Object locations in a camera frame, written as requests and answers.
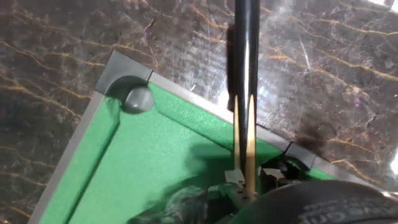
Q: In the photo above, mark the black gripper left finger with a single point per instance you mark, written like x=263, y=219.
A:
x=234, y=177

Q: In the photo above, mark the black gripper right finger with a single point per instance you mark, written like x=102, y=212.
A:
x=272, y=179

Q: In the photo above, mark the mini green pool table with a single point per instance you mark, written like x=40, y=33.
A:
x=140, y=155

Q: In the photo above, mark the dark marble pattern mat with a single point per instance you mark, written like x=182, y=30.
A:
x=46, y=31

